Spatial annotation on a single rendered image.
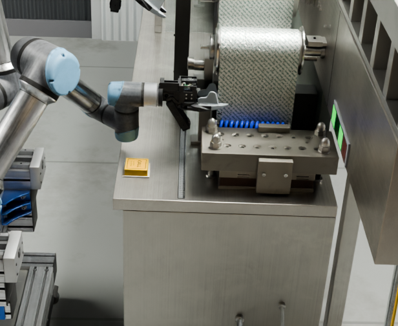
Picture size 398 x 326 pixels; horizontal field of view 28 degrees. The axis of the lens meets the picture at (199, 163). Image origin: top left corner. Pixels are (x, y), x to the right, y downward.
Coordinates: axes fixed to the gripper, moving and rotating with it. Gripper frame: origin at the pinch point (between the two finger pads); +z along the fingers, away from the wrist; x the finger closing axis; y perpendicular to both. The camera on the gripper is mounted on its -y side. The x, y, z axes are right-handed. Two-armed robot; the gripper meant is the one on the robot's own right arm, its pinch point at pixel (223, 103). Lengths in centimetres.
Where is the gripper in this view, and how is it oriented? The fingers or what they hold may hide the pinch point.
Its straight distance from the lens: 249.6
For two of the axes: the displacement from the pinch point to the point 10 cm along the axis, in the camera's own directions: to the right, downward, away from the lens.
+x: 0.0, -5.2, 8.5
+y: 0.4, -8.5, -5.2
